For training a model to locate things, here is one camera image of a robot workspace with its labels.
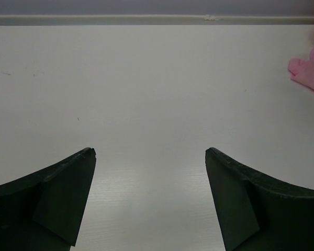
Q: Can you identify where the white table rear rail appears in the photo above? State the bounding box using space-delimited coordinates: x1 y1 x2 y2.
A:
0 15 314 26

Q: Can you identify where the pink t shirt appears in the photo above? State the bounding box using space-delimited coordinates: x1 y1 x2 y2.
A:
288 48 314 91

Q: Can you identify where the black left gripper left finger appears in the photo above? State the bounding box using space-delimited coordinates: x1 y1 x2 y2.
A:
0 147 96 250

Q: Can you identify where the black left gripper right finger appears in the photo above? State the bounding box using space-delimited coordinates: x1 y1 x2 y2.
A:
205 148 314 250

